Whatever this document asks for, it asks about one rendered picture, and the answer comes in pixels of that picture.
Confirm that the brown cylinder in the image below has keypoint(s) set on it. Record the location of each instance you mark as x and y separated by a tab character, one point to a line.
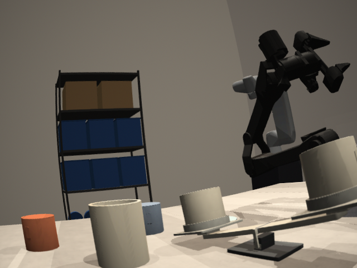
39	232

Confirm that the cream balance beam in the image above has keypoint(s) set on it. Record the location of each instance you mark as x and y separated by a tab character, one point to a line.
319	210

